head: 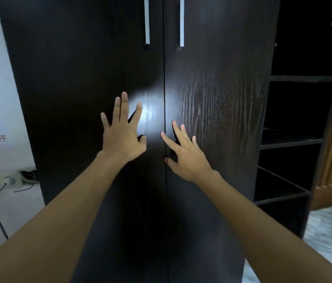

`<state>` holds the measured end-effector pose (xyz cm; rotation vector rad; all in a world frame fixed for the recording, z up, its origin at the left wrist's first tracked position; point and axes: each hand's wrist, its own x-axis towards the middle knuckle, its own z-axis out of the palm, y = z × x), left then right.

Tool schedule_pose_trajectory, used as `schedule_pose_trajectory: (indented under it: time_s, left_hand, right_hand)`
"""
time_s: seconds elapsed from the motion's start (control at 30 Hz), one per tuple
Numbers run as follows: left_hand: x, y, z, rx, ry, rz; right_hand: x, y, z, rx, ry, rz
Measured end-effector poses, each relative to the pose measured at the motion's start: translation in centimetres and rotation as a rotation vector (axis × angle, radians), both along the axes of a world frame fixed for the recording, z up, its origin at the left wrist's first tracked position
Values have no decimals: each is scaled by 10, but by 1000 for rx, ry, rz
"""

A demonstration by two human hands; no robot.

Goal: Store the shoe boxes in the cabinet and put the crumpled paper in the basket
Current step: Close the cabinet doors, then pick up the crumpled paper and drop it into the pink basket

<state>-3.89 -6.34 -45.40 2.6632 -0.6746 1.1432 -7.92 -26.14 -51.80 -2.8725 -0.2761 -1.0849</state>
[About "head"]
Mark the person's right hand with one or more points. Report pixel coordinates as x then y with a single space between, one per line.
191 162

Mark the person's left hand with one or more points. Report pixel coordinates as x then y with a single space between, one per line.
123 141

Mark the dark wooden cabinet door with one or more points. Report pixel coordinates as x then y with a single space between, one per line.
80 70
228 70

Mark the dark wooden cabinet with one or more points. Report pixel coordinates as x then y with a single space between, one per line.
295 109

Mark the person's left forearm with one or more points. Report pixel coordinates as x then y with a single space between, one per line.
51 232

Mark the person's right forearm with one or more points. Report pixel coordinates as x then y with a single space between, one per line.
266 232

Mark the white power plug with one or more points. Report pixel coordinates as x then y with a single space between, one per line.
9 181

